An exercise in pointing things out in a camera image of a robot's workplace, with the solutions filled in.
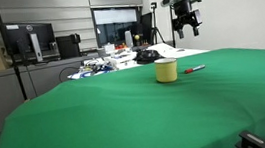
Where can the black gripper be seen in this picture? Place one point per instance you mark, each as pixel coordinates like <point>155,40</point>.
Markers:
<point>184,14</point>

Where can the red capped marker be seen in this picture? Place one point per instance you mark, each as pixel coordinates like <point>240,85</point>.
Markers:
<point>194,69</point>

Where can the yellow enamel mug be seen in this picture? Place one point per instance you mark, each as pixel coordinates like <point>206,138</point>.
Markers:
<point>166,73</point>

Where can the white table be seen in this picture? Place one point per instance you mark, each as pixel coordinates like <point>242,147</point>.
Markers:
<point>180,52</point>

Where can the black side monitor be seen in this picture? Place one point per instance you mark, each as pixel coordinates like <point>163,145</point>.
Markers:
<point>147,27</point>

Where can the small yellow ball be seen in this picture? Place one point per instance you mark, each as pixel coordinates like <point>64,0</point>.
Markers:
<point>137,37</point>

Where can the white grey bottle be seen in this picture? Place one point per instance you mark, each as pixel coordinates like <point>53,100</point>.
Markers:
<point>129,39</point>

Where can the small orange objects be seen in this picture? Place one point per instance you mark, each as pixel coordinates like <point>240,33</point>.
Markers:
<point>121,46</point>

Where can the large dark framed screen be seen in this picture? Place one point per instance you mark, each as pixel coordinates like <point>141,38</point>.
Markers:
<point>117,28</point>

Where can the small white box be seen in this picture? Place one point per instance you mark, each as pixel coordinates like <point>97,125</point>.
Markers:
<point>109,48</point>

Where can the green tablecloth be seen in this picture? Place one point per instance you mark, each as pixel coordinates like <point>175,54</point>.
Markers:
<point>127,118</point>

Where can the black computer case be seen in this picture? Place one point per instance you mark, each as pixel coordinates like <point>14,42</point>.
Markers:
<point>67,46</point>

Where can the black Dell monitor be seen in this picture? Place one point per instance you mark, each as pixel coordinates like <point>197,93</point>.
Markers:
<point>42,32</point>

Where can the black stand pole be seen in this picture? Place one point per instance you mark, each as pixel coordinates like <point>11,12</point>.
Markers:
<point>13,60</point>

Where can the black camera tripod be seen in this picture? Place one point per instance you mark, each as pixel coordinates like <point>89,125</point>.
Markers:
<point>156,31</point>

